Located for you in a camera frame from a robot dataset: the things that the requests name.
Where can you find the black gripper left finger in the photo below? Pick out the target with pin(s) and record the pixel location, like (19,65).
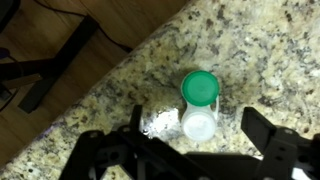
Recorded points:
(120,153)

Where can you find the green white contact lens case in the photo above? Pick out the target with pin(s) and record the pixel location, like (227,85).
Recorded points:
(200,100)

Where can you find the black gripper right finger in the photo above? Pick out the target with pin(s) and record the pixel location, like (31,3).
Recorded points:
(283,150)

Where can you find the black robot cart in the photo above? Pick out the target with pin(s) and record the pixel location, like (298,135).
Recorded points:
(50,76)

